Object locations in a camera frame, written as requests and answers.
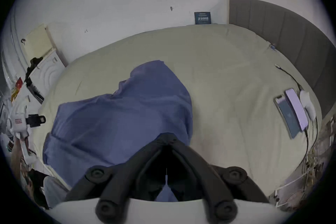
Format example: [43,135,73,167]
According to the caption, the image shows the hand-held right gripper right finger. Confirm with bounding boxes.
[167,133,270,224]

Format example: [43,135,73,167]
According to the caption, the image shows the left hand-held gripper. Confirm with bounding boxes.
[6,105,47,166]

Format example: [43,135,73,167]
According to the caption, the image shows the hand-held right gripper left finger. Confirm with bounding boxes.
[65,133,169,224]

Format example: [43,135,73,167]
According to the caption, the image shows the dark blue shirt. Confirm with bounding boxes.
[43,60,194,202]

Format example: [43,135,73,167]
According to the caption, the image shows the person's left hand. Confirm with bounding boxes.
[10,145,25,169]

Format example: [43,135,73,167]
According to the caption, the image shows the white washing machine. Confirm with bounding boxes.
[24,48,67,106]

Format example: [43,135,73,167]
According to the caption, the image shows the person's legs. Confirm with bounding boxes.
[26,169,71,210]

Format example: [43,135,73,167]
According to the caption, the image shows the pale yellow cushion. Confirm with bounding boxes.
[26,24,54,57]

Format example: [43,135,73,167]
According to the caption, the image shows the dark phone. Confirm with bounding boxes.
[274,95,302,139]

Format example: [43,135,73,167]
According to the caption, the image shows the bed with beige sheet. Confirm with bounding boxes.
[38,24,323,200]

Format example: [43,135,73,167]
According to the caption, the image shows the lavender phone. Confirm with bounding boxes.
[285,88,310,132]

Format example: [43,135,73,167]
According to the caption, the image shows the dark blue card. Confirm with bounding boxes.
[194,11,212,25]

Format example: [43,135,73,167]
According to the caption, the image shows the grey padded headboard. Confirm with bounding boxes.
[228,0,336,119]

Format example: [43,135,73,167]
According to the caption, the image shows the black cable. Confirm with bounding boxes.
[275,64,319,166]

